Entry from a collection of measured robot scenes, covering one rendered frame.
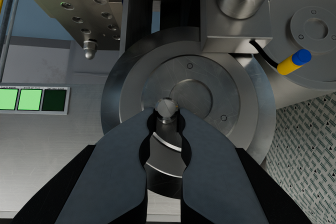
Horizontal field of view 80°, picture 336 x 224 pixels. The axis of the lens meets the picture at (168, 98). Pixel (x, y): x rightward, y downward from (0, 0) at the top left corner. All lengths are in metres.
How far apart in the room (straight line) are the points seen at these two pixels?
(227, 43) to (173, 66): 0.05
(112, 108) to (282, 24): 0.18
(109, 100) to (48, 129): 0.41
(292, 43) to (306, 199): 0.22
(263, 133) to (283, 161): 0.22
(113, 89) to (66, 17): 0.34
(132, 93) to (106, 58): 2.64
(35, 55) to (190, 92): 3.00
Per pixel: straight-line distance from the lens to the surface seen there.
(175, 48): 0.18
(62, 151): 0.56
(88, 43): 0.57
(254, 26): 0.17
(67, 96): 0.56
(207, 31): 0.16
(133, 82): 0.17
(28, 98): 0.61
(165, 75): 0.16
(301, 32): 0.23
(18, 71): 3.13
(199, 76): 0.16
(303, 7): 0.25
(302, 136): 0.35
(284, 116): 0.39
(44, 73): 2.98
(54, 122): 0.57
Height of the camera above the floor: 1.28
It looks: 12 degrees down
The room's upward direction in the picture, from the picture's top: 179 degrees counter-clockwise
